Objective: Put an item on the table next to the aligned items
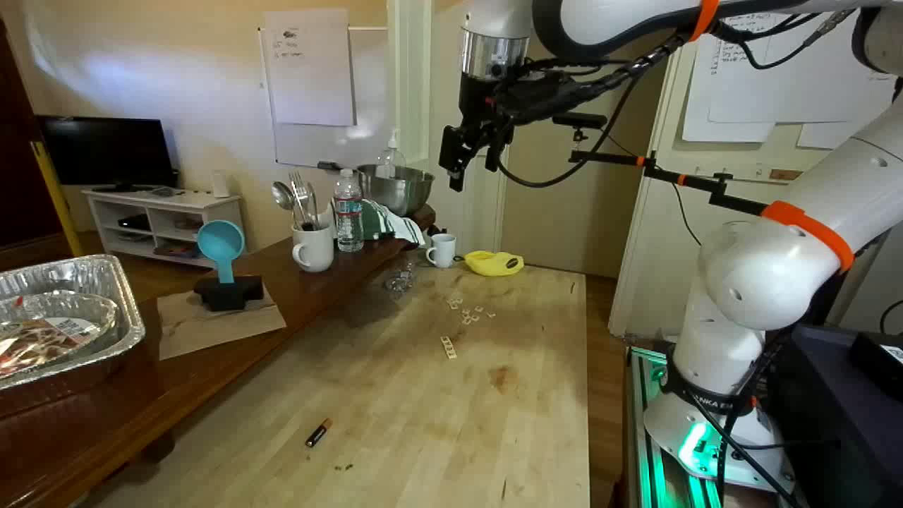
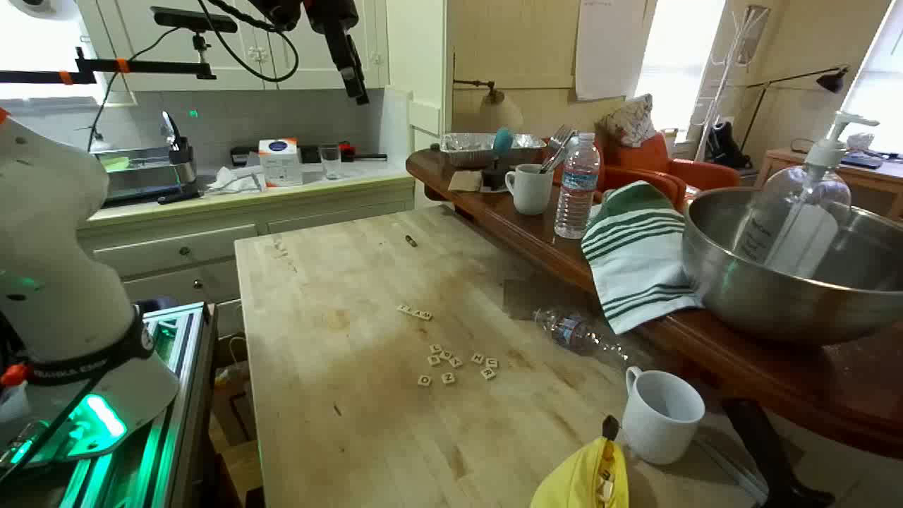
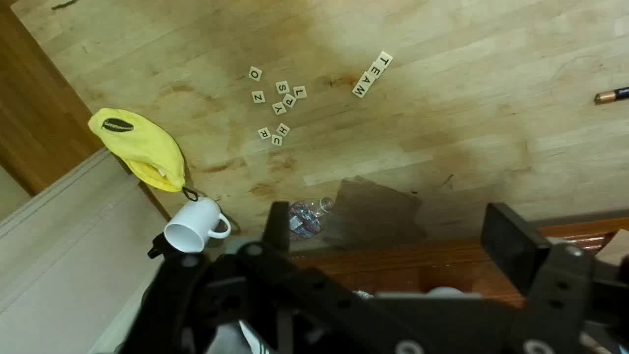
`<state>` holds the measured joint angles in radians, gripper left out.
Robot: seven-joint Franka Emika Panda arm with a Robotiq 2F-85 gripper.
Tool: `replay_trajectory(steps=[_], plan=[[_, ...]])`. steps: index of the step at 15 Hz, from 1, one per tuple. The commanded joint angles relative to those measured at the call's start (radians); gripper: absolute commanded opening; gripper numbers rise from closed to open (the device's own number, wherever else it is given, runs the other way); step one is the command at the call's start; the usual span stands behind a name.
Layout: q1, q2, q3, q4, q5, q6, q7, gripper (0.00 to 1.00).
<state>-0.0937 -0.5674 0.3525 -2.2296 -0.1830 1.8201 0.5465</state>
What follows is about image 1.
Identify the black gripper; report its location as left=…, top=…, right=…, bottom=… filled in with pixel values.
left=437, top=74, right=530, bottom=193

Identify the metal robot base stand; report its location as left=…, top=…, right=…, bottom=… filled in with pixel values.
left=622, top=337, right=801, bottom=508

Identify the stainless steel mixing bowl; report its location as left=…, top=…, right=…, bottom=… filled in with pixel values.
left=355, top=164, right=437, bottom=219

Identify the clear pump soap dispenser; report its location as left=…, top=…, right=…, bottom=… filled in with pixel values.
left=373, top=127, right=404, bottom=184

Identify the white door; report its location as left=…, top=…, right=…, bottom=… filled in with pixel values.
left=387, top=0, right=530, bottom=257

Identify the white ceramic mug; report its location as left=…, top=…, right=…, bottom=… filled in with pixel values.
left=287, top=223, right=339, bottom=275
left=423, top=232, right=459, bottom=271

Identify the green striped white towel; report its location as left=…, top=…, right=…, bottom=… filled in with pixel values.
left=359, top=196, right=433, bottom=250

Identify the yellow banana shaped dish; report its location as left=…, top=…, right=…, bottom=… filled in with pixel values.
left=459, top=244, right=527, bottom=281

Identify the clear plastic water bottle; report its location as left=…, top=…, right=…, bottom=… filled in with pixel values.
left=330, top=165, right=368, bottom=257

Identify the crumpled clear plastic bottle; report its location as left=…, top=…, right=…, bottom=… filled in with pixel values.
left=382, top=260, right=423, bottom=295

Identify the metal spoon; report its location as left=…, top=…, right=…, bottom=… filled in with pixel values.
left=270, top=178, right=303, bottom=234
left=290, top=178, right=321, bottom=232

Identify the white paper sheet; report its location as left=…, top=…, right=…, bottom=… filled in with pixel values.
left=679, top=35, right=801, bottom=147
left=259, top=6, right=359, bottom=129

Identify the black block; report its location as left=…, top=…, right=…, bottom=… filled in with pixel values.
left=191, top=274, right=268, bottom=315

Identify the white television stand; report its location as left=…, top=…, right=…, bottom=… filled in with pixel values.
left=81, top=186, right=252, bottom=271

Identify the black marker pen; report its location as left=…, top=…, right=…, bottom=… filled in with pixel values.
left=303, top=414, right=337, bottom=452

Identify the brown paper sheet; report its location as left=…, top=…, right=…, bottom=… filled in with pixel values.
left=152, top=281, right=290, bottom=364

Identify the large white written sheet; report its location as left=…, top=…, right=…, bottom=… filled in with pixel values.
left=705, top=10, right=897, bottom=129

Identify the black flat television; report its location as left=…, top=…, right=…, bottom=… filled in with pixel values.
left=35, top=112, right=183, bottom=192

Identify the aluminium foil tray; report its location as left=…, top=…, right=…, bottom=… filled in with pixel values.
left=0, top=250, right=150, bottom=394

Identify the yellow stick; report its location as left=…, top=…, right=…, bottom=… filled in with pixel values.
left=26, top=137, right=87, bottom=260

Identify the small black box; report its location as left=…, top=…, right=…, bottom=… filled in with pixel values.
left=846, top=330, right=903, bottom=404

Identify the black controller box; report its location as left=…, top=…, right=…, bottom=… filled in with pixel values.
left=774, top=320, right=903, bottom=508

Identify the dark wooden side table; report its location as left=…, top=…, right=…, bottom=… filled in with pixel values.
left=0, top=202, right=444, bottom=508

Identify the white wall board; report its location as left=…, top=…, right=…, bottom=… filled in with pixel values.
left=258, top=21, right=396, bottom=171

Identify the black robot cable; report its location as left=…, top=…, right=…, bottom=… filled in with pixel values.
left=488, top=0, right=870, bottom=192

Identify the black camera mount rod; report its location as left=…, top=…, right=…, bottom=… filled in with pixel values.
left=568, top=147, right=775, bottom=219

